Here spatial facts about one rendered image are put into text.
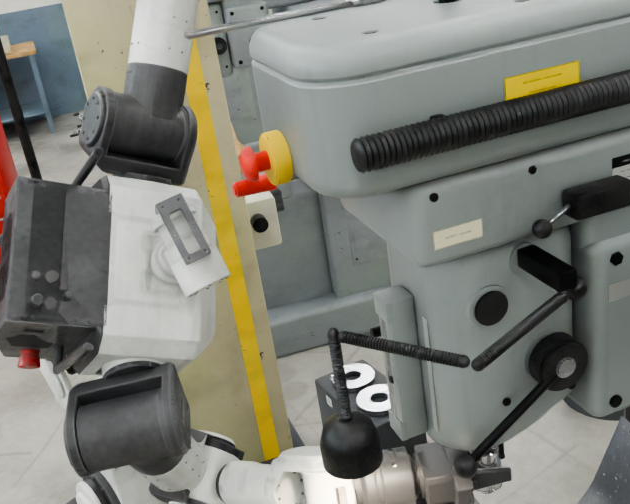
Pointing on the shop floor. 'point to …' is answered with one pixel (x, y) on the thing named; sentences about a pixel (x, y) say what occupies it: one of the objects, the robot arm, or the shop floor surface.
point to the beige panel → (211, 188)
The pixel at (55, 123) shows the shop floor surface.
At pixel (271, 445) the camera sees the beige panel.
